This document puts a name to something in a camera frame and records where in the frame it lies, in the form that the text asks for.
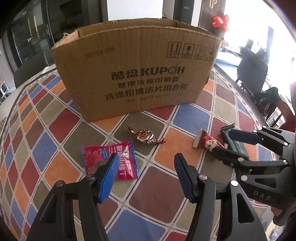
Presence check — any dark green snack bar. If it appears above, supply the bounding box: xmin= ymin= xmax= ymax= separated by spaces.
xmin=220 ymin=123 xmax=250 ymax=160

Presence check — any red santa candy packet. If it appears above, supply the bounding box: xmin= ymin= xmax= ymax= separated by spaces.
xmin=193 ymin=129 xmax=228 ymax=152

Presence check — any red hawthorn snack packet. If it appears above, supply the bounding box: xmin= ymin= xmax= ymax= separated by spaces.
xmin=80 ymin=141 xmax=139 ymax=180

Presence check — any red foil twisted candy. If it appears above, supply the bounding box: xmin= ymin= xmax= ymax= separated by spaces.
xmin=128 ymin=126 xmax=166 ymax=145

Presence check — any dark chair right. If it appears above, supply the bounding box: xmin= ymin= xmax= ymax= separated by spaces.
xmin=235 ymin=47 xmax=268 ymax=94

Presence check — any colourful diamond pattern tablecloth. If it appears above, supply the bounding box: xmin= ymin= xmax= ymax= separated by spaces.
xmin=1 ymin=69 xmax=264 ymax=240

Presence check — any red bow decoration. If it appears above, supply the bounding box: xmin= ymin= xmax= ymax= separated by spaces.
xmin=212 ymin=15 xmax=229 ymax=32

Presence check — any brown cardboard box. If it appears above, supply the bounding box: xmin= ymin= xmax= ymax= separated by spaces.
xmin=51 ymin=18 xmax=222 ymax=122

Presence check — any dark dining chair left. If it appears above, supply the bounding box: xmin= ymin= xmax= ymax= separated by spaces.
xmin=14 ymin=51 xmax=54 ymax=88

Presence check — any black glass sliding door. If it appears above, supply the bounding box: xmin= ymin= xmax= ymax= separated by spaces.
xmin=7 ymin=1 xmax=53 ymax=67

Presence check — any gold wall ornament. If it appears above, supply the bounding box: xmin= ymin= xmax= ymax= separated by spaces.
xmin=209 ymin=0 xmax=217 ymax=9

